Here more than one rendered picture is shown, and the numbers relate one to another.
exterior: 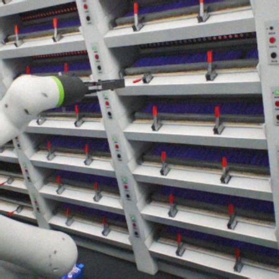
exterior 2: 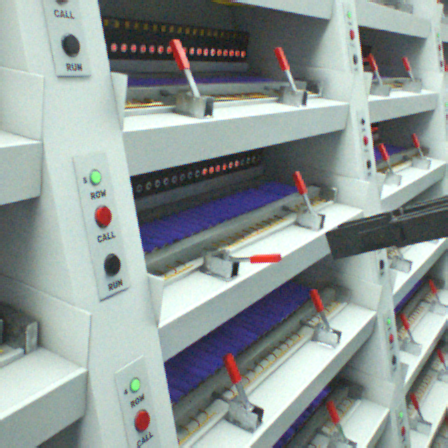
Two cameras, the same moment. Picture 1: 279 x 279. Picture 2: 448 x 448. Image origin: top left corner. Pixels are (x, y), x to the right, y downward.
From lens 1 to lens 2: 1.81 m
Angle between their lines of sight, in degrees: 96
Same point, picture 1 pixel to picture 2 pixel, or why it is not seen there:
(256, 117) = (327, 295)
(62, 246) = not seen: outside the picture
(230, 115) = (301, 311)
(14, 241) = not seen: outside the picture
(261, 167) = (337, 394)
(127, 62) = not seen: hidden behind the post
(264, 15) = (355, 101)
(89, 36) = (67, 126)
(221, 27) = (323, 118)
